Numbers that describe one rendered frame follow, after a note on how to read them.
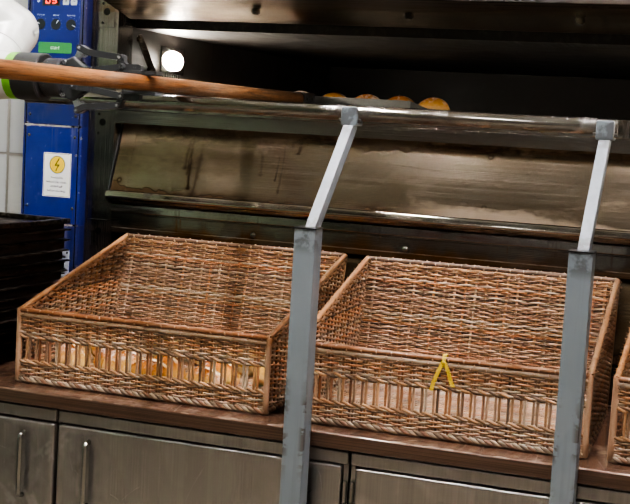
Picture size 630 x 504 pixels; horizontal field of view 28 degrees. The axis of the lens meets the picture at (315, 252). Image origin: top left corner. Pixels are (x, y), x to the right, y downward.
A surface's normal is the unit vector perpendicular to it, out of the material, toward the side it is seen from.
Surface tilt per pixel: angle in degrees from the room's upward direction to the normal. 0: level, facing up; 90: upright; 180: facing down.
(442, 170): 70
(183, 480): 90
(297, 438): 90
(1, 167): 90
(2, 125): 90
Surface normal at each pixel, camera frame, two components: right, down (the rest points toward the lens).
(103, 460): -0.32, 0.08
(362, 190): -0.29, -0.27
